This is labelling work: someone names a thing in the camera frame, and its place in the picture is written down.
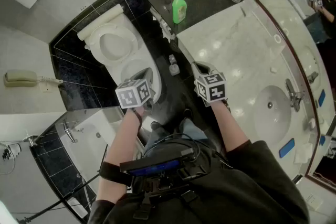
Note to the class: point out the blue flat case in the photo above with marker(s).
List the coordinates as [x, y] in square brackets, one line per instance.
[286, 148]

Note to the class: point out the chrome sink faucet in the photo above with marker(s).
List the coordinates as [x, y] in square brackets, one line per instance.
[294, 94]

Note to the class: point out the white sink basin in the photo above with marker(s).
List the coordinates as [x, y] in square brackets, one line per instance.
[273, 115]

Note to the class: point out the person's right forearm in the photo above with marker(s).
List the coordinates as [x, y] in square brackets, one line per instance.
[228, 126]

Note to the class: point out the white toilet bowl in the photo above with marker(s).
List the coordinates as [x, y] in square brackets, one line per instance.
[115, 42]

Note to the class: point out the white wall socket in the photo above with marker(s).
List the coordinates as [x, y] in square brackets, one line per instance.
[314, 201]

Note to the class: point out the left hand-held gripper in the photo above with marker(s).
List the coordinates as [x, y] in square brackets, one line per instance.
[131, 94]

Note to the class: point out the white bathtub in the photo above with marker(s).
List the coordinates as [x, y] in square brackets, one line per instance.
[89, 144]

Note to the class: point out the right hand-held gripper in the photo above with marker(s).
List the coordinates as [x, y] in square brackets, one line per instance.
[214, 87]

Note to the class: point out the white folded tissue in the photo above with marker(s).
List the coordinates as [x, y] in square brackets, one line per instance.
[303, 153]

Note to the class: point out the black chest-mounted device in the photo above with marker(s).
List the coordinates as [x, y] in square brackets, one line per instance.
[155, 164]

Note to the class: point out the small white soap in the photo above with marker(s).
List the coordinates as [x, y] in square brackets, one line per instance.
[273, 70]

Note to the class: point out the beige wall telephone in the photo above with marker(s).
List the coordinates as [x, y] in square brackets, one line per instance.
[19, 78]

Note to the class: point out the chrome shower fitting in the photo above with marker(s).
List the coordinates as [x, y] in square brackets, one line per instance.
[10, 150]

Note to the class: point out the green plastic bottle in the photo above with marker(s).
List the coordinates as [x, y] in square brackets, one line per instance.
[179, 9]

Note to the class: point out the chrome toilet paper holder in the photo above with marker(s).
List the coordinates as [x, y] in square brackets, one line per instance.
[164, 24]

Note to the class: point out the person's black shirt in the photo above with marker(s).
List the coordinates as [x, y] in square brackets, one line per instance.
[236, 191]

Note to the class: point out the person's black shoe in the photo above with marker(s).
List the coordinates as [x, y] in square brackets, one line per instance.
[188, 113]
[156, 126]

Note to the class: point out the person's left forearm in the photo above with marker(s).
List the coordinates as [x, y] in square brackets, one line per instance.
[118, 139]

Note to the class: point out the large wall mirror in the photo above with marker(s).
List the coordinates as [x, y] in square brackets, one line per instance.
[296, 34]

